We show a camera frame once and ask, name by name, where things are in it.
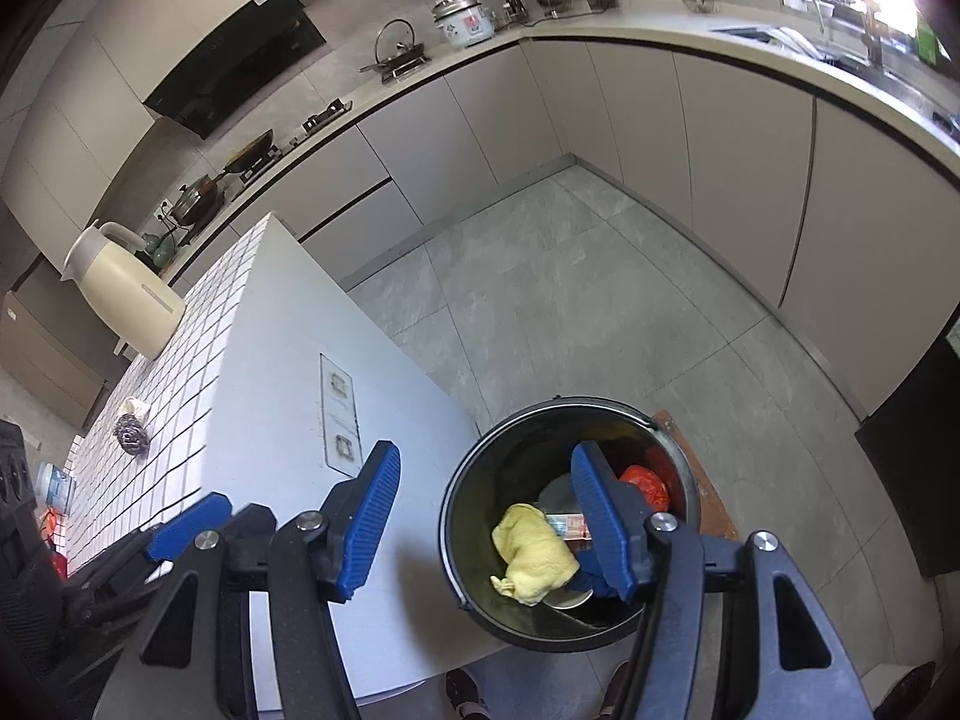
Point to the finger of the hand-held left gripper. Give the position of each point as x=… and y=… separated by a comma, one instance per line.
x=251, y=525
x=187, y=525

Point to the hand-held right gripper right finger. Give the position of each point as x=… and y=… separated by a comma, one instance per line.
x=604, y=517

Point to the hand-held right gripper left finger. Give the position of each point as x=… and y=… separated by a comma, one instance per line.
x=367, y=517

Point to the red plastic bag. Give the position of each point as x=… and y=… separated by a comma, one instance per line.
x=646, y=486

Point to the yellow cloth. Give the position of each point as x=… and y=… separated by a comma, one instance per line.
x=536, y=551

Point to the black plastic bucket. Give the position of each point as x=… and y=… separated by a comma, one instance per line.
x=480, y=480

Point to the red printed snack packet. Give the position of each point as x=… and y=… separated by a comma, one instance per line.
x=566, y=525

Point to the wooden stool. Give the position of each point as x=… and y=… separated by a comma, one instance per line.
x=697, y=465

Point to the steel wool scourer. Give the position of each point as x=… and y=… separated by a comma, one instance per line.
x=130, y=433

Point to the recessed socket panel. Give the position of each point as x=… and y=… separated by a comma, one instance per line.
x=341, y=412

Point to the light blue packet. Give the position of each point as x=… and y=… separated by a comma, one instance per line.
x=54, y=484

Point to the crumpled white tissue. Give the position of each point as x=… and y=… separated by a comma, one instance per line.
x=135, y=405

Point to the person's right shoe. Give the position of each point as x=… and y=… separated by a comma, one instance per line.
x=616, y=690

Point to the person's shoe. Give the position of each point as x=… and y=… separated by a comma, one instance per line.
x=463, y=697
x=616, y=690

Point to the white tiled kitchen island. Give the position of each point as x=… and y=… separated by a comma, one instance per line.
x=285, y=330

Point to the person's left shoe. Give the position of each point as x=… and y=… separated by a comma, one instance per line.
x=463, y=697

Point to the cream electric kettle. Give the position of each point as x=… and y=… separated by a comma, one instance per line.
x=127, y=292

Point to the green glass jar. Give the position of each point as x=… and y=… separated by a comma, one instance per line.
x=159, y=247

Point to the black built-in appliance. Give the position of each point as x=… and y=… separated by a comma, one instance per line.
x=915, y=480

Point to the frying pan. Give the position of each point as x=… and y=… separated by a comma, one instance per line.
x=193, y=199

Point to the beige kitchen base cabinets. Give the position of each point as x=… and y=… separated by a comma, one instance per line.
x=750, y=180

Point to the black wok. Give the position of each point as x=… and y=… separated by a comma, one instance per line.
x=251, y=150

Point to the gas burner grate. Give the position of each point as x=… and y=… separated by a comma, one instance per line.
x=328, y=115

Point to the metal lid rack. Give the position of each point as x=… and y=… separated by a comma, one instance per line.
x=401, y=67

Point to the black range hood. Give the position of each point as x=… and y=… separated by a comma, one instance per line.
x=240, y=60

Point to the glass pot lid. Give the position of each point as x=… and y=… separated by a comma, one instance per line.
x=395, y=37

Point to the white rice cooker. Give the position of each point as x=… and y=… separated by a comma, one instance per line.
x=463, y=26

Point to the dark glass bottle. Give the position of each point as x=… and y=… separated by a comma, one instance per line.
x=512, y=7

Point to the kitchen faucet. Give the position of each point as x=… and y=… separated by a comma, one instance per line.
x=874, y=37

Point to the green bottle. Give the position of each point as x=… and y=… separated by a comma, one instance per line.
x=930, y=41

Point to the white wall socket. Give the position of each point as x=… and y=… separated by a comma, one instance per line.
x=163, y=208

